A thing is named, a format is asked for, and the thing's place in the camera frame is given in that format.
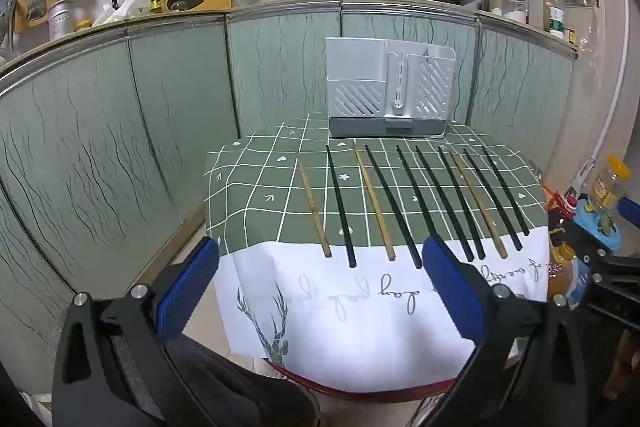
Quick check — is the green checked tablecloth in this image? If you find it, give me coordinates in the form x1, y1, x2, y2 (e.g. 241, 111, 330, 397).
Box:
204, 113, 549, 393

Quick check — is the blue plastic toy kettle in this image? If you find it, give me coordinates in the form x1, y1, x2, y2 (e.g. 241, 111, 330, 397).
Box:
574, 199, 622, 251

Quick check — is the black chopstick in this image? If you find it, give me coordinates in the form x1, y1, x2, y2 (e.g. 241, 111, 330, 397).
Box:
463, 150, 523, 251
414, 145, 476, 264
326, 145, 357, 269
438, 146, 486, 260
364, 145, 422, 269
396, 145, 437, 236
482, 145, 529, 236

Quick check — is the yellow lid plastic jar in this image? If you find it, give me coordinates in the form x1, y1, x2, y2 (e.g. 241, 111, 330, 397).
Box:
592, 156, 631, 212

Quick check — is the wooden chopstick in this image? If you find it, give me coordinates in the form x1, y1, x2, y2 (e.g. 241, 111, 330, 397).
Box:
449, 152, 508, 259
352, 145, 396, 261
296, 154, 332, 258

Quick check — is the green glass bottle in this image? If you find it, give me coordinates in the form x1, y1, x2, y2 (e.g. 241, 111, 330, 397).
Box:
150, 0, 163, 13

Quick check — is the green label white bottle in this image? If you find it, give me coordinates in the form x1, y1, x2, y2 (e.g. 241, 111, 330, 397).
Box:
548, 5, 565, 40

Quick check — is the white squeeze bottle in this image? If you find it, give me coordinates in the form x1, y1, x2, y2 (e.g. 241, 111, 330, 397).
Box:
528, 0, 544, 29

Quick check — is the white grey utensil holder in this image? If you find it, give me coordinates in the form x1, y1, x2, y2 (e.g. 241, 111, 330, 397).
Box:
326, 37, 457, 139

